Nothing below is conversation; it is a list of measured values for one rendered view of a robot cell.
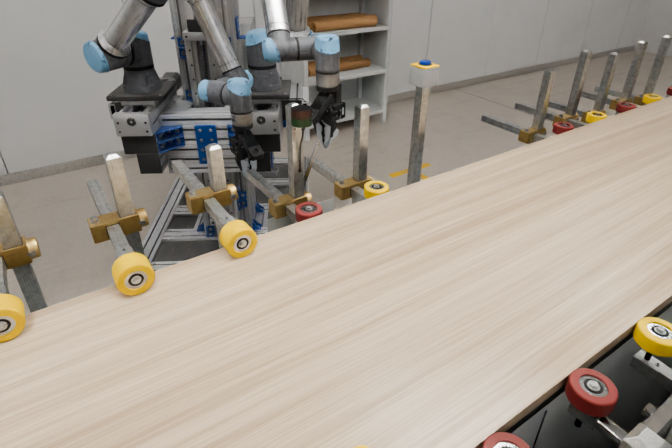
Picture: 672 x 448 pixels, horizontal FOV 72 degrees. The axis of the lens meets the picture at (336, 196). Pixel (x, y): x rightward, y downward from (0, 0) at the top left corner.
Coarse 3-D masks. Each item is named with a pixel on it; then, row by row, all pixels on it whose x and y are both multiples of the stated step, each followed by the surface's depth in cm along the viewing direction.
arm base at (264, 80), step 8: (256, 72) 187; (264, 72) 187; (272, 72) 189; (256, 80) 188; (264, 80) 187; (272, 80) 190; (280, 80) 194; (256, 88) 188; (264, 88) 188; (272, 88) 190; (280, 88) 194
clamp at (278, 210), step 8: (304, 192) 151; (272, 200) 146; (280, 200) 146; (288, 200) 146; (296, 200) 147; (304, 200) 149; (312, 200) 151; (272, 208) 146; (280, 208) 145; (280, 216) 146
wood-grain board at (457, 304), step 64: (576, 128) 195; (640, 128) 195; (448, 192) 146; (512, 192) 146; (576, 192) 146; (640, 192) 146; (256, 256) 116; (320, 256) 116; (384, 256) 116; (448, 256) 117; (512, 256) 117; (576, 256) 117; (640, 256) 117; (64, 320) 96; (128, 320) 97; (192, 320) 97; (256, 320) 97; (320, 320) 97; (384, 320) 97; (448, 320) 97; (512, 320) 97; (576, 320) 98; (0, 384) 83; (64, 384) 83; (128, 384) 83; (192, 384) 83; (256, 384) 83; (320, 384) 83; (384, 384) 83; (448, 384) 83; (512, 384) 84
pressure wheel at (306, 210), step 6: (300, 204) 137; (306, 204) 137; (312, 204) 137; (318, 204) 137; (300, 210) 134; (306, 210) 135; (312, 210) 135; (318, 210) 134; (300, 216) 133; (306, 216) 132; (312, 216) 132
